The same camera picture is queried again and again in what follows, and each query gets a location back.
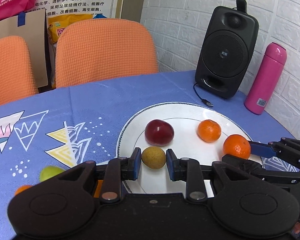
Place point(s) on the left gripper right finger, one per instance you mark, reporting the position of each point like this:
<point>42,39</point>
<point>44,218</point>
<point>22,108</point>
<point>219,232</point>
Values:
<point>189,171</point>

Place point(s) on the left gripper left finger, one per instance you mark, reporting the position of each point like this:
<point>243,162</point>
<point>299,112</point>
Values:
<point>115,172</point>

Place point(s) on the dark red plum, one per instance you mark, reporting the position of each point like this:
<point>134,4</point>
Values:
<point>159,133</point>

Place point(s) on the white round plate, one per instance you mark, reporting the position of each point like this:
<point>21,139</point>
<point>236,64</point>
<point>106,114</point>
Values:
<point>184,118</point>

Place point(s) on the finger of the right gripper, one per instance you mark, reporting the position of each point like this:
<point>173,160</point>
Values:
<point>264,150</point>
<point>245,165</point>

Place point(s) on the blue patterned tablecloth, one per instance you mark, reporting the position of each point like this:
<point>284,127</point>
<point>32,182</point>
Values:
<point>102,108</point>

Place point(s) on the orange chair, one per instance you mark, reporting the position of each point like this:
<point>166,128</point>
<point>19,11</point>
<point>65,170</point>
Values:
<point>16,75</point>
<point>102,49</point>

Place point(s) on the yellow snack bag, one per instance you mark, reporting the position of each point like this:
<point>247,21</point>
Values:
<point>57,24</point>

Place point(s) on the small orange mandarin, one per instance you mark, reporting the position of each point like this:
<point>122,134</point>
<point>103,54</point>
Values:
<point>209,130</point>

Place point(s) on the green apple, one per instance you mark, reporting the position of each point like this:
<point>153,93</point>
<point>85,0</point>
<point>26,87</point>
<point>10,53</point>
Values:
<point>49,172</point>

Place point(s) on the black speaker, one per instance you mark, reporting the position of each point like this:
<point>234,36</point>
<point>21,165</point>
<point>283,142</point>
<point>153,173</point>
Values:
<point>227,49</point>

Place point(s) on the pink thermos bottle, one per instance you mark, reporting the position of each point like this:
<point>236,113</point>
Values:
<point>267,78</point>

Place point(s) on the left orange chair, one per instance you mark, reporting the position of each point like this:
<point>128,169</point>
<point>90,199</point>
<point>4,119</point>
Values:
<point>16,75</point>

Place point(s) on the brown paper bag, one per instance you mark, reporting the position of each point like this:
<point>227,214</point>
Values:
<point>31,26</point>

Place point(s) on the right orange chair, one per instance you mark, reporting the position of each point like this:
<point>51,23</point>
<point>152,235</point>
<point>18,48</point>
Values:
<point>102,49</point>

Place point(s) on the small orange tangerine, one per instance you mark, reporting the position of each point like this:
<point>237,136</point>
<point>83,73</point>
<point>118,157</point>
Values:
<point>21,189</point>

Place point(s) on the small yellow-green jujube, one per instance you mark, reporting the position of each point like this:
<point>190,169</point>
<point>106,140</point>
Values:
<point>153,157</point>

